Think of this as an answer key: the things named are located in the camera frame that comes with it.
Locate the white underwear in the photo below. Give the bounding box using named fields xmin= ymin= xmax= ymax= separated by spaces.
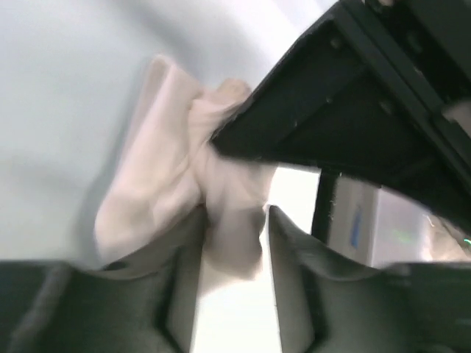
xmin=94 ymin=56 xmax=276 ymax=279

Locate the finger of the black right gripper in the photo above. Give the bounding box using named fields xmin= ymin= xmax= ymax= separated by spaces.
xmin=212 ymin=1 xmax=470 ymax=231

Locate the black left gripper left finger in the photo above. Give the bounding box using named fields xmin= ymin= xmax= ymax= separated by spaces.
xmin=1 ymin=207 xmax=206 ymax=352

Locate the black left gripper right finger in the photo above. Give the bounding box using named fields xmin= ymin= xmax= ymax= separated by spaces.
xmin=267 ymin=206 xmax=470 ymax=352

